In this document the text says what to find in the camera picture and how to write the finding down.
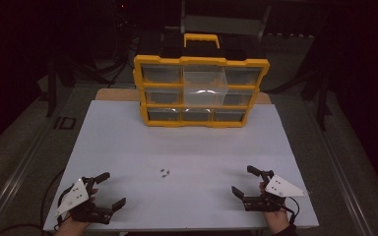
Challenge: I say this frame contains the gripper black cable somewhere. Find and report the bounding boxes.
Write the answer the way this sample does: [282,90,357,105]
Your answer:
[280,196,300,228]
[0,168,77,236]

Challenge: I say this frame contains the black stand legs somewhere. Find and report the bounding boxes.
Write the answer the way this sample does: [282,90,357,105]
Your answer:
[269,62,334,132]
[45,55,112,118]

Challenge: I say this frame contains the set of small cabinet drawers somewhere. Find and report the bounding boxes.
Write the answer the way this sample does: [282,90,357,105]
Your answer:
[141,64,264,122]

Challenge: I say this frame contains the black floor cables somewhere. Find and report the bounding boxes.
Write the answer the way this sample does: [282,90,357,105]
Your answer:
[106,0,139,88]

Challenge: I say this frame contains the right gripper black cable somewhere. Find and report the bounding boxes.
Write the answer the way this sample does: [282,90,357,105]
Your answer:
[280,196,300,228]

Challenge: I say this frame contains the yellow and black organizer cabinet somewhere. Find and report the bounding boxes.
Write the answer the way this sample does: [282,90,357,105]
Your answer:
[133,32,271,129]

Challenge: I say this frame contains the person's right hand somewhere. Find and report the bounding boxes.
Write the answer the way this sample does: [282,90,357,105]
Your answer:
[258,181,291,236]

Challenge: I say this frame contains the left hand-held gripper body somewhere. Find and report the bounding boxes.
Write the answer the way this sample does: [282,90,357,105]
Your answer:
[55,176,115,226]

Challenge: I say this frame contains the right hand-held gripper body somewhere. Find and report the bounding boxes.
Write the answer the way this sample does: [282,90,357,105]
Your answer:
[241,169,309,212]

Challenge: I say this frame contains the person's left hand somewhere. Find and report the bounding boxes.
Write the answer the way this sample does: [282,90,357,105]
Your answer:
[54,187,99,236]

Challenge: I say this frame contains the metal floor rail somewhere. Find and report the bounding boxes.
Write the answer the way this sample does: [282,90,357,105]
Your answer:
[0,83,80,236]
[303,94,375,236]

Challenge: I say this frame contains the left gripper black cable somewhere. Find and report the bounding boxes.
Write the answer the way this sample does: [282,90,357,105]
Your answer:
[0,168,77,236]

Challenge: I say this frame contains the black square floor frame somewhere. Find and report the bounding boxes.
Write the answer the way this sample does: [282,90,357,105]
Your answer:
[53,116,78,131]

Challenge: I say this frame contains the clear plastic pulled-out drawer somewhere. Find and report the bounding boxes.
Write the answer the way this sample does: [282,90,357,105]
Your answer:
[182,64,229,107]

